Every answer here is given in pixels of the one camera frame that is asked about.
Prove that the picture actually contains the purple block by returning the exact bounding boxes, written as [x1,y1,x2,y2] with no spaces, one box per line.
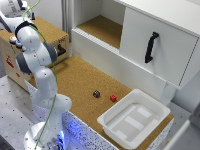
[92,89,102,99]

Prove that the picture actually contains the white cabinet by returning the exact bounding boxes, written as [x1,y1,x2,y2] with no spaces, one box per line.
[70,0,200,108]

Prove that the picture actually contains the pink block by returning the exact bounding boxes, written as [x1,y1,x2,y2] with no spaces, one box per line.
[109,94,118,103]

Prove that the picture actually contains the white sliding door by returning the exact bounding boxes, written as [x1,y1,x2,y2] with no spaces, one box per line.
[118,6,200,90]

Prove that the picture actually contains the white plastic box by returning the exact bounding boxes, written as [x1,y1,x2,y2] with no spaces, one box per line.
[96,88,172,150]

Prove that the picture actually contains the blue button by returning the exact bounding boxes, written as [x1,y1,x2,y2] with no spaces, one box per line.
[15,40,23,48]

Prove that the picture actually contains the red button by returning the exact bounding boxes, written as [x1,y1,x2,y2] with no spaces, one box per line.
[8,35,18,45]

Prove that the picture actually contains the green cable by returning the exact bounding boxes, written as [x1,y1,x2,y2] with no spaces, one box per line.
[25,0,60,150]

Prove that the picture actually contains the black drawer handle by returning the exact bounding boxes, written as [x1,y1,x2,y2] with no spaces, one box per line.
[56,43,67,58]

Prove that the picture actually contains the black door handle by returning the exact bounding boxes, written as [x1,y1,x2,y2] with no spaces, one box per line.
[144,31,160,64]

